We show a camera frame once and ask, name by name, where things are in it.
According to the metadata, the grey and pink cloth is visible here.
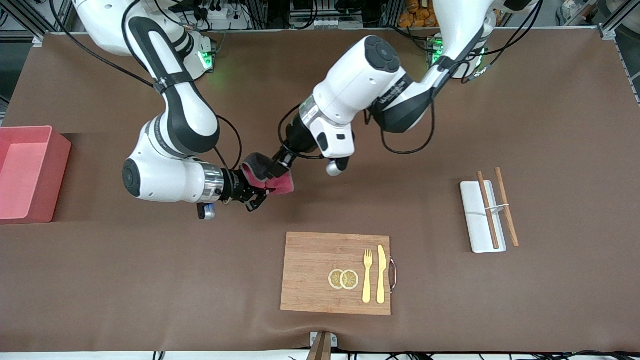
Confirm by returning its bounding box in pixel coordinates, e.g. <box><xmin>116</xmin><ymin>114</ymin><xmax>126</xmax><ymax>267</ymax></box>
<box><xmin>241</xmin><ymin>152</ymin><xmax>295</xmax><ymax>196</ymax></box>

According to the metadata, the pink plastic bin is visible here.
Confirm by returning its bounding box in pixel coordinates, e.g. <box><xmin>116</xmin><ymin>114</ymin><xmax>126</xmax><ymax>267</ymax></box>
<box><xmin>0</xmin><ymin>125</ymin><xmax>72</xmax><ymax>224</ymax></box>

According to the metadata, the yellow plastic knife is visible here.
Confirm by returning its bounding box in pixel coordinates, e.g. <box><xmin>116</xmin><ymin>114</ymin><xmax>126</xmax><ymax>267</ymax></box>
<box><xmin>376</xmin><ymin>244</ymin><xmax>387</xmax><ymax>305</ymax></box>

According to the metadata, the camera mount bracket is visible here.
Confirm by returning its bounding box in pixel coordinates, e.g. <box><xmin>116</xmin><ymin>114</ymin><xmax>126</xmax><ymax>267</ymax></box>
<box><xmin>306</xmin><ymin>331</ymin><xmax>339</xmax><ymax>360</ymax></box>

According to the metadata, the bag of orange snacks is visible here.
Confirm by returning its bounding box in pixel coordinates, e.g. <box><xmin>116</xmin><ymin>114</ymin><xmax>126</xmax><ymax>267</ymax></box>
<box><xmin>398</xmin><ymin>0</ymin><xmax>442</xmax><ymax>29</ymax></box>

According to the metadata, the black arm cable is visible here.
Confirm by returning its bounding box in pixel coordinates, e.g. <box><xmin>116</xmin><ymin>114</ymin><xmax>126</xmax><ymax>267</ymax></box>
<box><xmin>49</xmin><ymin>0</ymin><xmax>244</xmax><ymax>172</ymax></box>
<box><xmin>277</xmin><ymin>0</ymin><xmax>543</xmax><ymax>161</ymax></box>

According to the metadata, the yellow plastic fork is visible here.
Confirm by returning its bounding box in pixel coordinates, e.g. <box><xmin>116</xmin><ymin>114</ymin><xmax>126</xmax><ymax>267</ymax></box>
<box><xmin>362</xmin><ymin>249</ymin><xmax>374</xmax><ymax>304</ymax></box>

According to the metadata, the bamboo cutting board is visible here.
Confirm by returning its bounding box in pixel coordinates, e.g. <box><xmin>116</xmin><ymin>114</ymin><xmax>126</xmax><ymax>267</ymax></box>
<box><xmin>280</xmin><ymin>231</ymin><xmax>398</xmax><ymax>316</ymax></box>

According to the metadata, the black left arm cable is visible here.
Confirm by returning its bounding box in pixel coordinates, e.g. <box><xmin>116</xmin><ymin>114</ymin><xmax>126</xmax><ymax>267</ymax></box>
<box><xmin>277</xmin><ymin>0</ymin><xmax>543</xmax><ymax>161</ymax></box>

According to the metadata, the white power strip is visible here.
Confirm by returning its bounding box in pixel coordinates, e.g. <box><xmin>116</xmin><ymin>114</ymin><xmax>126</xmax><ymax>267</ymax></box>
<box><xmin>197</xmin><ymin>0</ymin><xmax>251</xmax><ymax>31</ymax></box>

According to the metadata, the white rectangular tray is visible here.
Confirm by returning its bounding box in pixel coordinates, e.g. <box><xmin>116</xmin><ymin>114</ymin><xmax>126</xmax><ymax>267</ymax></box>
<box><xmin>459</xmin><ymin>180</ymin><xmax>507</xmax><ymax>254</ymax></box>

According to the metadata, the brown wooden chopstick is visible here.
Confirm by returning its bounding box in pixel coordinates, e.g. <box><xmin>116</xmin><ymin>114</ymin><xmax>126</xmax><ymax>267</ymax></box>
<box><xmin>476</xmin><ymin>171</ymin><xmax>500</xmax><ymax>250</ymax></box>
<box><xmin>494</xmin><ymin>167</ymin><xmax>521</xmax><ymax>247</ymax></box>

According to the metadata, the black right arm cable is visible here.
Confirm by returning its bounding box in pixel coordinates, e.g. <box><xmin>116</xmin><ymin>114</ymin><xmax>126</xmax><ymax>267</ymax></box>
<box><xmin>49</xmin><ymin>0</ymin><xmax>244</xmax><ymax>172</ymax></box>

